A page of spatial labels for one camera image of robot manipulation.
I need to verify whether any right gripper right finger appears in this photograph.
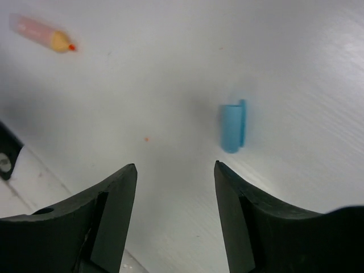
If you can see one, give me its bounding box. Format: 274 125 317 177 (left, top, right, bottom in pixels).
214 162 363 272

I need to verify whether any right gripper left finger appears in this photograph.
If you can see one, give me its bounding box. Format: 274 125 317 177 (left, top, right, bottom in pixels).
1 164 137 272

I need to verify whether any blue pen cap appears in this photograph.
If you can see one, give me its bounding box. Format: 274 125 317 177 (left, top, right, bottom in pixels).
220 100 247 154

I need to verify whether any orange pencil-shaped pen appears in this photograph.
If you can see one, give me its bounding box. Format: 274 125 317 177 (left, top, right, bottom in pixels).
9 14 76 53

